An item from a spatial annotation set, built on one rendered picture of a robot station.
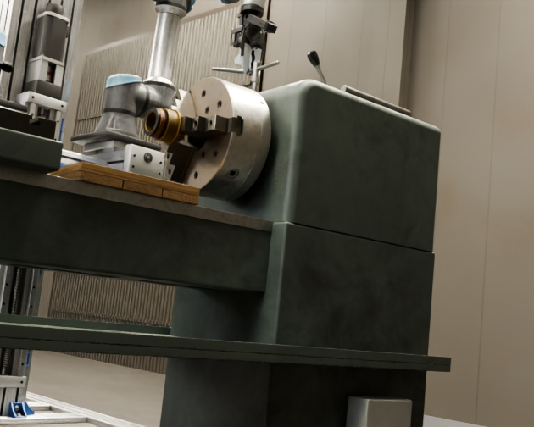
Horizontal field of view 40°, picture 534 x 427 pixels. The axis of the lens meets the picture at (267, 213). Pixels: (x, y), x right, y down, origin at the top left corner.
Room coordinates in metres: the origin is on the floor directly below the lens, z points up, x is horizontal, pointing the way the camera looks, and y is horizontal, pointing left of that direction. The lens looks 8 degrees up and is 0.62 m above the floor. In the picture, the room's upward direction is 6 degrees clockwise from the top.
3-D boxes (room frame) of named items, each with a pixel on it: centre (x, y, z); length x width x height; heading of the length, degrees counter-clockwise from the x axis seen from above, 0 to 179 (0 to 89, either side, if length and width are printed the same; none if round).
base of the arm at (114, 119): (2.45, 0.54, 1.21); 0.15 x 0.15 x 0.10
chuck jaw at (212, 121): (1.81, 0.17, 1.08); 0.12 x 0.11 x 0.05; 39
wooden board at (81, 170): (1.75, 0.39, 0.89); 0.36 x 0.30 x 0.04; 39
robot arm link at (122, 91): (2.45, 0.53, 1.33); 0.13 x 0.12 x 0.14; 131
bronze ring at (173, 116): (1.84, 0.28, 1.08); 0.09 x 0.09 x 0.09; 39
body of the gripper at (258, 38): (2.16, 0.11, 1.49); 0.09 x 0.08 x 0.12; 39
